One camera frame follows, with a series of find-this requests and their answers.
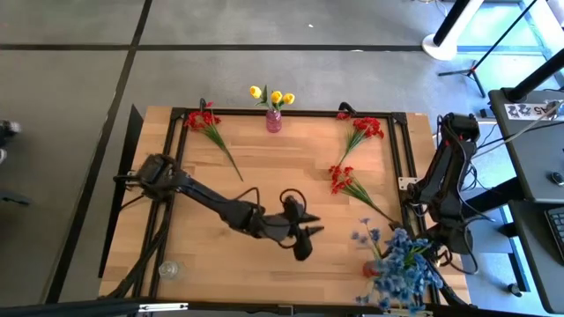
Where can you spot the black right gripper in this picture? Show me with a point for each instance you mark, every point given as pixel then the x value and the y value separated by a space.
pixel 456 240

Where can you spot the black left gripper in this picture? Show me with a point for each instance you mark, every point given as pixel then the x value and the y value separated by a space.
pixel 282 229

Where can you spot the red artificial flower bunch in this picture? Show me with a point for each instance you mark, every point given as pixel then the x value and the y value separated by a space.
pixel 205 121
pixel 365 127
pixel 343 178

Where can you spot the red vase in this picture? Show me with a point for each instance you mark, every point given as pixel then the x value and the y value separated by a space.
pixel 369 268

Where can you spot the yellow tulip with green leaves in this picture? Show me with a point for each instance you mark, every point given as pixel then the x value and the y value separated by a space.
pixel 288 98
pixel 276 96
pixel 255 91

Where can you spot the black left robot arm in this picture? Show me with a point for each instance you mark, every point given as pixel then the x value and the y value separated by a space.
pixel 207 198

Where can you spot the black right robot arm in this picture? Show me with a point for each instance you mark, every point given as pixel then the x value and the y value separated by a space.
pixel 445 176

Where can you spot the pink glass vase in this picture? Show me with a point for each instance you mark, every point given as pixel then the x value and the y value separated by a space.
pixel 273 121

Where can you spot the clear glass vase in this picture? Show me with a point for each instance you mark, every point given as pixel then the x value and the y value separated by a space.
pixel 169 269

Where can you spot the black desk leg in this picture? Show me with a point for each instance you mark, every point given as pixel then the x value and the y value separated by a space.
pixel 484 200

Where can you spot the black caster wheel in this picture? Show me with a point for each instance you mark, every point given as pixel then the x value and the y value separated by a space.
pixel 513 289

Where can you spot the grey keyboard desk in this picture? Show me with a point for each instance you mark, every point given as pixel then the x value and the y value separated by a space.
pixel 535 264

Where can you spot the black keyboard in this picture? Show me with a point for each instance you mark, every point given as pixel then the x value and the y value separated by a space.
pixel 557 229

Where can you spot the black round knob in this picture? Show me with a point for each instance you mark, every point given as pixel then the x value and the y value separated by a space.
pixel 557 178

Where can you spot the black clamp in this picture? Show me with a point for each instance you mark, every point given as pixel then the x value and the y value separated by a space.
pixel 348 107
pixel 202 105

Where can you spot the small dark adapter box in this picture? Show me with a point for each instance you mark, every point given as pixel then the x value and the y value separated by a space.
pixel 484 113

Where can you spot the white printed marker tag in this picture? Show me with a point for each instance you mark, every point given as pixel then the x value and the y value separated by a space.
pixel 526 111

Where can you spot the silver plate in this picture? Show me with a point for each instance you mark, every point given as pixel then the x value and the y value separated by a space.
pixel 163 307

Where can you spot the black tripod stand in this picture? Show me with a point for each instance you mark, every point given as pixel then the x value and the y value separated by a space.
pixel 473 68

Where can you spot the thick black pole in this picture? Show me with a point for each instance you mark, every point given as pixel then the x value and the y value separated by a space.
pixel 535 79

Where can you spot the floor stand with round base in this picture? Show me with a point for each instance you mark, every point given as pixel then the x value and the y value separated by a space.
pixel 443 44

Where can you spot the black beam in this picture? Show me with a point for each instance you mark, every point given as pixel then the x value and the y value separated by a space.
pixel 66 308

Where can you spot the dark chair foot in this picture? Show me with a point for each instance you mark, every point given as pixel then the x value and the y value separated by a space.
pixel 15 198

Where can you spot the person's shoe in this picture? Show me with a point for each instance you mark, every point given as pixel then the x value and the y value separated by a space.
pixel 9 128
pixel 1 156

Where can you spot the silver corner bracket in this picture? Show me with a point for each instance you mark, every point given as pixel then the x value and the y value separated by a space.
pixel 407 181

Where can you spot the black aluminium table frame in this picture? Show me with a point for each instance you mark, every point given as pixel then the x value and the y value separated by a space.
pixel 308 113

